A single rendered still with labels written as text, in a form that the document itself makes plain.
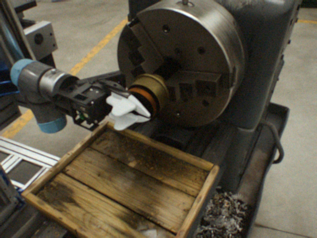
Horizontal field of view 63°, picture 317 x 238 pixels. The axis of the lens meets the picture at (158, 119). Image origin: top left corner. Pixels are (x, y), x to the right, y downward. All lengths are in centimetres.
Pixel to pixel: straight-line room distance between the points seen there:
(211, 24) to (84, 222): 49
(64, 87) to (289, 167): 170
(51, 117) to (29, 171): 102
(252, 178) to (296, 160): 98
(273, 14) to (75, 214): 63
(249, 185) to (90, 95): 78
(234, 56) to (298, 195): 142
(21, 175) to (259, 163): 128
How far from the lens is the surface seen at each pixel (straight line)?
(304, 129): 240
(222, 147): 78
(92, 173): 69
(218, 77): 57
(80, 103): 52
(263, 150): 128
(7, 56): 77
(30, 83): 66
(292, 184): 194
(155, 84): 55
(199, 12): 59
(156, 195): 63
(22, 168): 174
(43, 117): 72
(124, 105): 51
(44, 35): 91
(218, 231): 92
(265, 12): 69
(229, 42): 59
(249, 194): 110
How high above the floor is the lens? 141
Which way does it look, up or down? 40 degrees down
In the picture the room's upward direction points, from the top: straight up
